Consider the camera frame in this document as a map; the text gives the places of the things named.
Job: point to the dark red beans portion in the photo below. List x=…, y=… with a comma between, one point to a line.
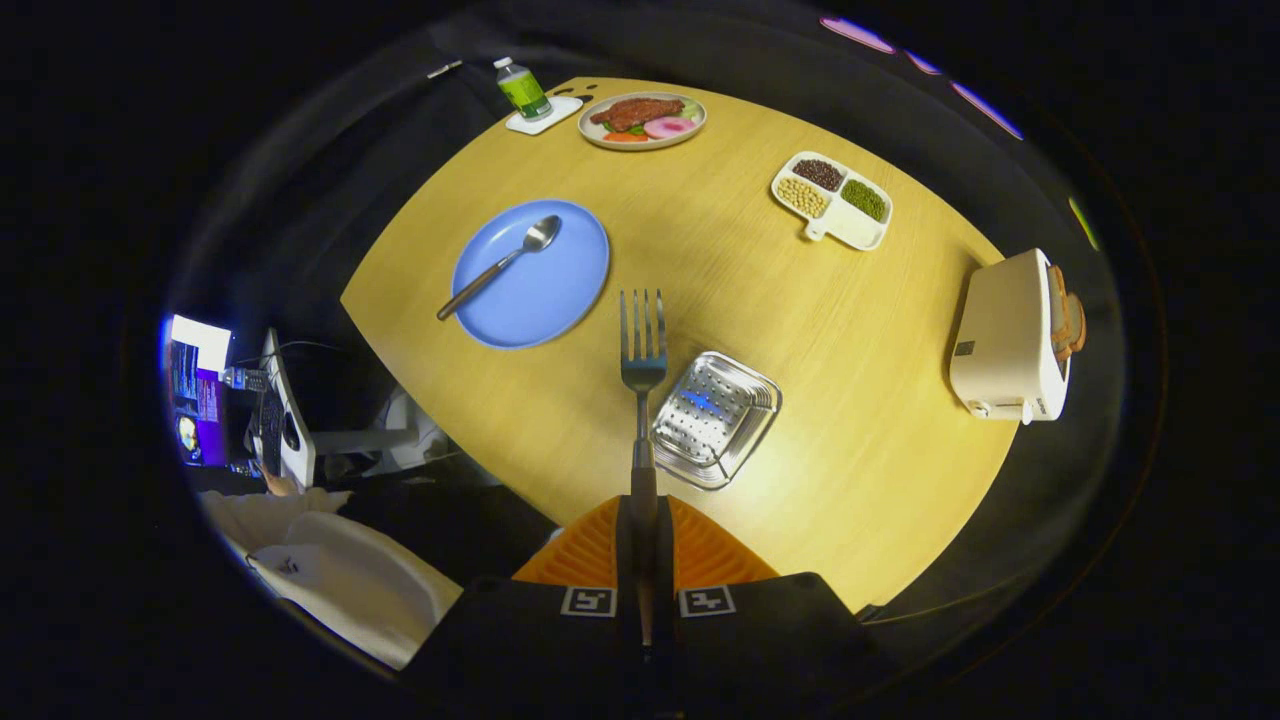
x=818, y=174

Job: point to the green beans portion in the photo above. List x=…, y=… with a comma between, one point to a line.
x=864, y=199

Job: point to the computer monitor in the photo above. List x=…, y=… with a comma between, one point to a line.
x=200, y=390

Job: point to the white flat device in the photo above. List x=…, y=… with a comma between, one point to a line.
x=290, y=440

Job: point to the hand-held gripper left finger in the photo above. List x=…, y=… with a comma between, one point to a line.
x=540, y=640

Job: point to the beige round food plate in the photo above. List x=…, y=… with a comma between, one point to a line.
x=600, y=140

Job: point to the silver clip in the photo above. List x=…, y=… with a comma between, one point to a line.
x=445, y=68

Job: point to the blue round plate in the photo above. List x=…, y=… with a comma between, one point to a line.
x=560, y=295

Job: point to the white square coaster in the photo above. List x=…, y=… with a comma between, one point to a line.
x=560, y=112

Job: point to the pink round food slice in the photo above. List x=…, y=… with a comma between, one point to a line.
x=670, y=127

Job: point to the pale soy beans portion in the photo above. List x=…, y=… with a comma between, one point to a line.
x=803, y=197

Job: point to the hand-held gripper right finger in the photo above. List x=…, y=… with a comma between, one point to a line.
x=760, y=640

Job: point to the white divided dish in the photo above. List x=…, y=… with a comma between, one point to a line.
x=850, y=228

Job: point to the brown toast slice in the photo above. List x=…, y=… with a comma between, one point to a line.
x=1056, y=310
x=1076, y=325

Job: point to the brown meat piece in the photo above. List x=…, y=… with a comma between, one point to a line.
x=635, y=112

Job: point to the cream white toaster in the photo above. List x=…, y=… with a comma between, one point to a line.
x=1000, y=340

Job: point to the perforated metal basket tray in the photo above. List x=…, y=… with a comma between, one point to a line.
x=715, y=420

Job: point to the green label plastic bottle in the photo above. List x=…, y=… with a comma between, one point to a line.
x=522, y=92

